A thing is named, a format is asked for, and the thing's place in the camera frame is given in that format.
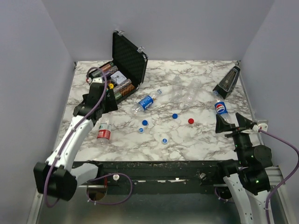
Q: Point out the blue label pepsi bottle lying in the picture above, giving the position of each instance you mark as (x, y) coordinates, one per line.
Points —
(146, 102)

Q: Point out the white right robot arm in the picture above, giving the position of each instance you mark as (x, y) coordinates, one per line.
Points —
(246, 178)

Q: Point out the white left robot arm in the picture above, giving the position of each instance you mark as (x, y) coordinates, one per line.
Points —
(56, 177)

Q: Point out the red label plastic bottle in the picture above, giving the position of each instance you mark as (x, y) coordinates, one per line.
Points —
(104, 132)

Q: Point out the pepsi bottle near metronome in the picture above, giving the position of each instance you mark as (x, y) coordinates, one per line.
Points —
(220, 106)

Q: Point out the red bottle cap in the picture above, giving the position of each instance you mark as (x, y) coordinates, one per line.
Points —
(190, 121)

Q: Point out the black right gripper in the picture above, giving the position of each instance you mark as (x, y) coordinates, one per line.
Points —
(235, 131)

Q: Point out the clear plastic bottle left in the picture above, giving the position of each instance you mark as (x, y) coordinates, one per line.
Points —
(176, 89)

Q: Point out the black metronome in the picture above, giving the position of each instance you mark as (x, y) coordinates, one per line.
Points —
(228, 83)

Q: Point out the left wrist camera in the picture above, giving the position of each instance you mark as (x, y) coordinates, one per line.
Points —
(97, 80)

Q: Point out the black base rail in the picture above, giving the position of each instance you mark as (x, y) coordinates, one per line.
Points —
(165, 177)

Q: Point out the clear plastic bottle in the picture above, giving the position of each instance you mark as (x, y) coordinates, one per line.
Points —
(191, 94)
(176, 89)

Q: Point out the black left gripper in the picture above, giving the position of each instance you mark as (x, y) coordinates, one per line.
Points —
(111, 105)

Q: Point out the blue bottle cap left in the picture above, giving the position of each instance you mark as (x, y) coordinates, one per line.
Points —
(144, 122)

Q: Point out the black poker chip case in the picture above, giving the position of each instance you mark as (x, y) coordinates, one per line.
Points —
(127, 69)

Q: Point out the clear plastic bottle right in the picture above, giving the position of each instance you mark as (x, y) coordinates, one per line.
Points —
(191, 94)

